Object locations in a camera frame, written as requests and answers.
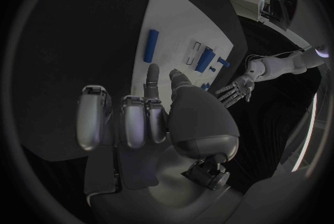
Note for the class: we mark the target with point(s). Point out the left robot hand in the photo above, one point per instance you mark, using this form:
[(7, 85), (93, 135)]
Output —
[(236, 90)]

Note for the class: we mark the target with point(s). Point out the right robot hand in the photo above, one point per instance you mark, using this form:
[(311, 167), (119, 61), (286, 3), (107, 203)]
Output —
[(198, 119)]

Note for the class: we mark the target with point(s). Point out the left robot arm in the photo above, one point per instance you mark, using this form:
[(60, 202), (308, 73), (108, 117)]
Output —
[(281, 67)]

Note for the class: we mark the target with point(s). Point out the white task board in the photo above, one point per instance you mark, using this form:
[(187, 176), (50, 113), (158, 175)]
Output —
[(177, 25)]

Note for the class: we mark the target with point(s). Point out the blue plug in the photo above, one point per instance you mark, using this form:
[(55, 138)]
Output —
[(205, 87)]

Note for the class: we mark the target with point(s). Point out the small blue peg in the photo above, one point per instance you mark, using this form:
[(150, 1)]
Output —
[(212, 69)]

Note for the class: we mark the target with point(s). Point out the blue block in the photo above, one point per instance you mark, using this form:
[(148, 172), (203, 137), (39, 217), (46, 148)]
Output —
[(205, 60)]

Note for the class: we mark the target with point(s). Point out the long blue cylinder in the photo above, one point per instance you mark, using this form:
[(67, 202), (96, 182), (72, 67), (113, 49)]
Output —
[(151, 46)]

